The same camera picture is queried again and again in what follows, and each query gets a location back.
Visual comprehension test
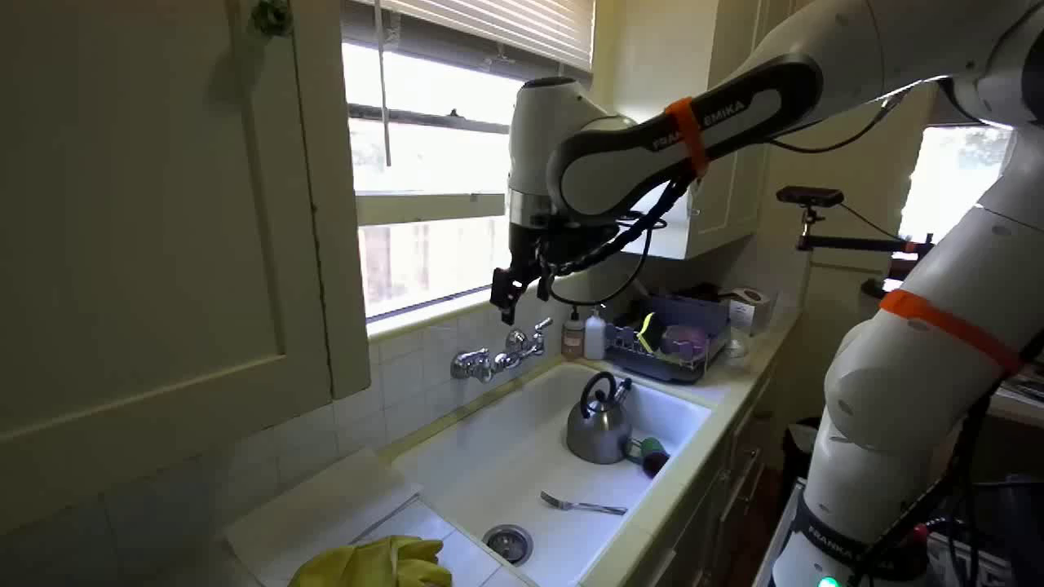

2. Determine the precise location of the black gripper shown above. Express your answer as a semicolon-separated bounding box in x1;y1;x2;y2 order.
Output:
486;214;597;331

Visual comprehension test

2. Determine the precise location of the white ceramic sink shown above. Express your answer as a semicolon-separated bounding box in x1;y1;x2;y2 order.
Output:
387;360;714;587

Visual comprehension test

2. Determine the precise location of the metal sink drain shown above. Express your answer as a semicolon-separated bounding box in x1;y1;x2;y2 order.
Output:
479;523;536;567

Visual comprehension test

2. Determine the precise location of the brown soap bottle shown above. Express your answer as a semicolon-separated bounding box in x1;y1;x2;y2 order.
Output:
558;304;586;365

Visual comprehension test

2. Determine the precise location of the white plastic bottle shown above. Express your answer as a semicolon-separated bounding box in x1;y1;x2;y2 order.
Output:
580;306;610;365

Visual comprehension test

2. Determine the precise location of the white framed kitchen window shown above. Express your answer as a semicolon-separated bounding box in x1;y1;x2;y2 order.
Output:
340;41;529;339

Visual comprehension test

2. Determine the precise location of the dark blue dish rack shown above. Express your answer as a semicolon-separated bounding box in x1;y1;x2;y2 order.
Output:
600;290;733;389

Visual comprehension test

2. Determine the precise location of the purple round dish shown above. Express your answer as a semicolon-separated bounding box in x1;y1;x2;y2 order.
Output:
660;322;714;365

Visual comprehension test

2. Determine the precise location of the green dark scrubber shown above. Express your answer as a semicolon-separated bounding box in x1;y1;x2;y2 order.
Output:
620;432;673;480

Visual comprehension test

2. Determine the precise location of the metal fork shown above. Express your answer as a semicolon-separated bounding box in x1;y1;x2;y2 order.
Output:
538;491;630;519

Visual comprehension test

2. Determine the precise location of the white small container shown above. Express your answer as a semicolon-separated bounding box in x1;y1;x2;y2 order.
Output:
723;284;776;336

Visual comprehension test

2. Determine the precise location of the beige window blind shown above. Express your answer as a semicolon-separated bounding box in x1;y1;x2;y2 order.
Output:
340;0;600;79

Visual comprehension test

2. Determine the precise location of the cream base cabinet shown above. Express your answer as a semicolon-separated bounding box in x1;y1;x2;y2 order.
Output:
634;361;794;587

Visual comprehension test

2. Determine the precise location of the yellow cloth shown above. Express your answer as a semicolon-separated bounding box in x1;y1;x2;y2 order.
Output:
287;531;456;587

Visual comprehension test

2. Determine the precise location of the dark round cabinet knob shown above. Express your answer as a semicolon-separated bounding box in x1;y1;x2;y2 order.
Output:
247;0;294;41

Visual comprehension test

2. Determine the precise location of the cream cabinet door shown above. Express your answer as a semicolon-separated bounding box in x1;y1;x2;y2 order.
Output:
0;0;375;539

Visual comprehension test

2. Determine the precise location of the small bright window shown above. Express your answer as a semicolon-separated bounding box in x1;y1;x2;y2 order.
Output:
897;126;1011;247

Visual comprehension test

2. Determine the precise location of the chrome wall faucet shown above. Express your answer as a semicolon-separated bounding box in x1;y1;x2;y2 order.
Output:
446;313;558;386

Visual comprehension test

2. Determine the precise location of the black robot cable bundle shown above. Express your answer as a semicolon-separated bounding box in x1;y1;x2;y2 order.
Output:
542;85;948;311

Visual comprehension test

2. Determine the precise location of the steel kettle black handle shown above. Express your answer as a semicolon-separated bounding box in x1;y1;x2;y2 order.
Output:
563;370;636;466

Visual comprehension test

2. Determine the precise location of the cream wall cabinet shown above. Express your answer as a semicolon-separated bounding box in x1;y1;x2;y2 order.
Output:
620;0;819;265

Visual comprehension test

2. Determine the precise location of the thin blind cord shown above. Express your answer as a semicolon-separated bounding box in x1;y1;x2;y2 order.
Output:
371;0;393;172

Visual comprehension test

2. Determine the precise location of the short orange strap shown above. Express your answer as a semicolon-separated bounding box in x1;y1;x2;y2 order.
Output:
661;94;714;179

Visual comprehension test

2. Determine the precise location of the black camera on stand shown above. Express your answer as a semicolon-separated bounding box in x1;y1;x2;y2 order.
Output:
773;183;848;214

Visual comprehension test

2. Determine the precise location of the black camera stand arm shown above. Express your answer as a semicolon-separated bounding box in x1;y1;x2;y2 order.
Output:
797;204;940;260

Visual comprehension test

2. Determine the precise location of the long orange strap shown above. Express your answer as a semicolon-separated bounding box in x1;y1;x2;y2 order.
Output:
878;286;1026;377

